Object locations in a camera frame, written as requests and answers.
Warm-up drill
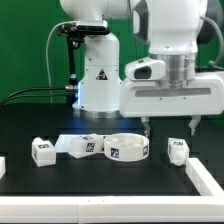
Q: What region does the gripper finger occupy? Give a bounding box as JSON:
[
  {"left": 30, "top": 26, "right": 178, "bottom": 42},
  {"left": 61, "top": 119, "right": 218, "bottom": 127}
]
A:
[
  {"left": 188, "top": 115, "right": 201, "bottom": 135},
  {"left": 141, "top": 117, "right": 151, "bottom": 137}
]

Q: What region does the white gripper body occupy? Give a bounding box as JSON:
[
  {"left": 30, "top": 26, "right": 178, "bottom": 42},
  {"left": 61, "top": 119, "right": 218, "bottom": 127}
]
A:
[{"left": 119, "top": 72, "right": 224, "bottom": 117}]

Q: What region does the grey corrugated hose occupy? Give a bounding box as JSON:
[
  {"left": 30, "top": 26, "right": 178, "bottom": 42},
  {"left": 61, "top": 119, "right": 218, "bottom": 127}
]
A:
[{"left": 199, "top": 14, "right": 224, "bottom": 69}]

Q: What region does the white front rail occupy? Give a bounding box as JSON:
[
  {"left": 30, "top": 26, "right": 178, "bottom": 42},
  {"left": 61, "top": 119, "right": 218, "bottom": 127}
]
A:
[{"left": 0, "top": 196, "right": 224, "bottom": 224}]

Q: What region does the white paper marker sheet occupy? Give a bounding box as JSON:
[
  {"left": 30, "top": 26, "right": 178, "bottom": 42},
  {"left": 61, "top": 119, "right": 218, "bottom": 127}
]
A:
[{"left": 55, "top": 134, "right": 77, "bottom": 153}]

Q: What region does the white block left edge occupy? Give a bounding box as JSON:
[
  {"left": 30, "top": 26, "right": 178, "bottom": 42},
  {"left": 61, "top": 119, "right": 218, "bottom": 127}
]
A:
[{"left": 0, "top": 157, "right": 6, "bottom": 179}]

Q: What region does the black cable pair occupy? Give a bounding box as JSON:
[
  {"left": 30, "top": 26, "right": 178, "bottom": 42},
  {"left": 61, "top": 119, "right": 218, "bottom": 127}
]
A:
[{"left": 0, "top": 86, "right": 78, "bottom": 107}]

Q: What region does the white thin cable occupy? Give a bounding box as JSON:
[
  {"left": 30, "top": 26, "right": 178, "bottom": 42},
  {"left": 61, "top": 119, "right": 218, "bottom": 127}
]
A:
[{"left": 45, "top": 21, "right": 76, "bottom": 105}]

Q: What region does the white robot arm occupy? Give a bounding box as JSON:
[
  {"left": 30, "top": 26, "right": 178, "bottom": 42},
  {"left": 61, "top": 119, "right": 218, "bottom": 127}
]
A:
[{"left": 60, "top": 0, "right": 224, "bottom": 129}]

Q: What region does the black camera on stand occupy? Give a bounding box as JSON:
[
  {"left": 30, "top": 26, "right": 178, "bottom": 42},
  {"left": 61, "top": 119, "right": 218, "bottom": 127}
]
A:
[{"left": 57, "top": 20, "right": 110, "bottom": 105}]

